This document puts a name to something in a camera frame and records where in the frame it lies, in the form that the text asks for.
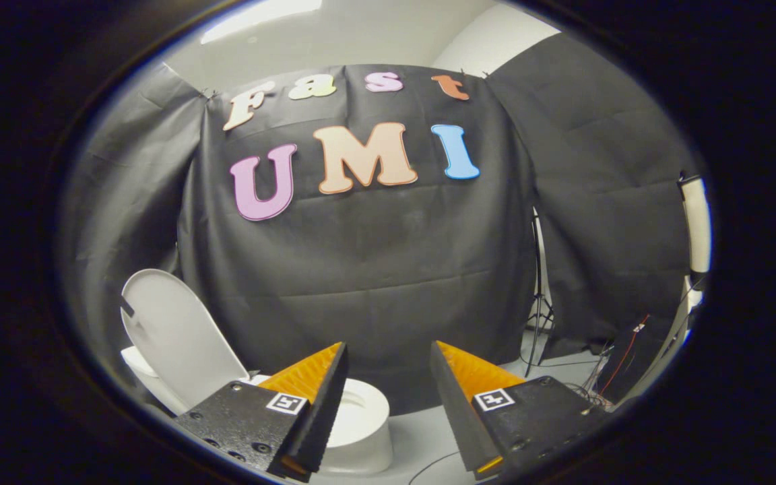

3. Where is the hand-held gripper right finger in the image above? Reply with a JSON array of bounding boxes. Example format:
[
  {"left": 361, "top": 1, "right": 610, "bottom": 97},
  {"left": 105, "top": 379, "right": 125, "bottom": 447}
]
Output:
[{"left": 430, "top": 340, "right": 611, "bottom": 480}]

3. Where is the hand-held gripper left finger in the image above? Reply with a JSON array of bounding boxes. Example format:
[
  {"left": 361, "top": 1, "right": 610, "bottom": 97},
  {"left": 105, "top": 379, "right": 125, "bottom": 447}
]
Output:
[{"left": 174, "top": 342, "right": 350, "bottom": 483}]

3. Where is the white toilet lid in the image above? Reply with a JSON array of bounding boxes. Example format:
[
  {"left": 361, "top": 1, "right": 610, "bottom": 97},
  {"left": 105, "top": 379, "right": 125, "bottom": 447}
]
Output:
[{"left": 121, "top": 269, "right": 251, "bottom": 413}]

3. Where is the white toilet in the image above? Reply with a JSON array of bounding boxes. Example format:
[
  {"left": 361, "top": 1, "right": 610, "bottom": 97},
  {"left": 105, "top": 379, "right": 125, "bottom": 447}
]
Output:
[{"left": 121, "top": 346, "right": 394, "bottom": 476}]

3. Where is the black backdrop cloth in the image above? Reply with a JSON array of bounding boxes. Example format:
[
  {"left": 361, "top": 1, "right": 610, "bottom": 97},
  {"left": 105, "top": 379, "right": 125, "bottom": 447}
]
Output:
[{"left": 58, "top": 34, "right": 707, "bottom": 416}]

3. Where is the black tripod stand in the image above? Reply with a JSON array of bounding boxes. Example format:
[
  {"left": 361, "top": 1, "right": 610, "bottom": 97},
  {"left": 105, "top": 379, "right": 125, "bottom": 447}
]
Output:
[{"left": 523, "top": 209, "right": 556, "bottom": 378}]

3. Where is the white rolled column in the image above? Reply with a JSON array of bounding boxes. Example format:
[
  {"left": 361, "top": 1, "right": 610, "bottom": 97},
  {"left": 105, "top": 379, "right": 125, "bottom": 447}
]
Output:
[{"left": 679, "top": 175, "right": 712, "bottom": 273}]

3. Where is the thin black floor cable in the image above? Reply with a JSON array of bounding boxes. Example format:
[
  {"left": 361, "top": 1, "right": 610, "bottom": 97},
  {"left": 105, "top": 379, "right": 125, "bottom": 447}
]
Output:
[{"left": 408, "top": 450, "right": 463, "bottom": 485}]

